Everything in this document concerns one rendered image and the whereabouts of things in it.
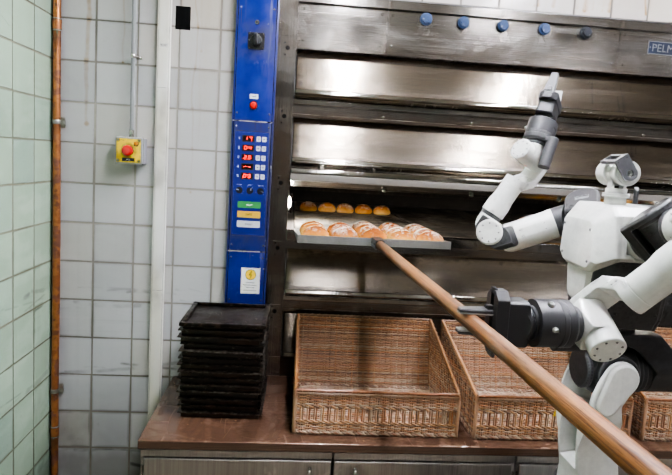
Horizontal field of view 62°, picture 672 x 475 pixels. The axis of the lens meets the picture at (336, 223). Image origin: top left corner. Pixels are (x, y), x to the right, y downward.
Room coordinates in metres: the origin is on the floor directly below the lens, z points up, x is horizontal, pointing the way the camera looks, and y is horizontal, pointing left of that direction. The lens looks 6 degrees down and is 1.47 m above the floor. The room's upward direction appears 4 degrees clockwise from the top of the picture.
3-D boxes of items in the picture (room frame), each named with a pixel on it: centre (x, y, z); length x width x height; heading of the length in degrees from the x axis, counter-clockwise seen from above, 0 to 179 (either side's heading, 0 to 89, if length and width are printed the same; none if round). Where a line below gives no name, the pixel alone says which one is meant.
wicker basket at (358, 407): (1.98, -0.16, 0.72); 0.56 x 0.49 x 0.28; 94
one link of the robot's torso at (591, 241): (1.42, -0.76, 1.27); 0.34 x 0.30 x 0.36; 178
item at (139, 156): (2.12, 0.79, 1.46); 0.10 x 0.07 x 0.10; 95
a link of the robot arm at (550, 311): (1.00, -0.35, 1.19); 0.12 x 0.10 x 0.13; 95
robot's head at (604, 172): (1.42, -0.70, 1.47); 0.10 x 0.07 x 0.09; 178
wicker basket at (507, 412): (2.02, -0.75, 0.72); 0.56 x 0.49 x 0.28; 95
